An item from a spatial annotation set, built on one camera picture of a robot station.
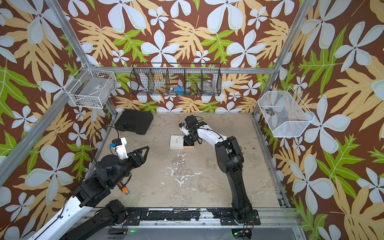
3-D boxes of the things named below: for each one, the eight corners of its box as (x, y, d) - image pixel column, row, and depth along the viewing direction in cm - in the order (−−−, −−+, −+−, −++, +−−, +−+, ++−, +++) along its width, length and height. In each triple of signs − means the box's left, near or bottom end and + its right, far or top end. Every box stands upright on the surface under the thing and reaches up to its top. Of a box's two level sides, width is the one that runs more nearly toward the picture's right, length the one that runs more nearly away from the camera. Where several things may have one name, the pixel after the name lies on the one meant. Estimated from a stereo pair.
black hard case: (116, 131, 111) (113, 125, 107) (127, 113, 123) (125, 108, 118) (144, 135, 109) (142, 130, 104) (153, 117, 121) (151, 112, 116)
